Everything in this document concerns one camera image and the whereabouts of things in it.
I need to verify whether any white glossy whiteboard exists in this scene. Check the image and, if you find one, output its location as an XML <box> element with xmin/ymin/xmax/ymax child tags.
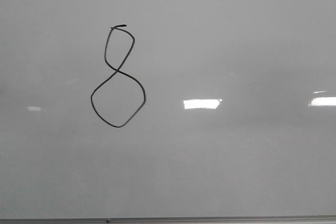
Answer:
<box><xmin>1</xmin><ymin>0</ymin><xmax>335</xmax><ymax>219</ymax></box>

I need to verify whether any grey aluminium whiteboard frame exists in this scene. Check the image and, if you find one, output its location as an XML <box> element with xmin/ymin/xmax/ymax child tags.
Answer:
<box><xmin>1</xmin><ymin>215</ymin><xmax>335</xmax><ymax>223</ymax></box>

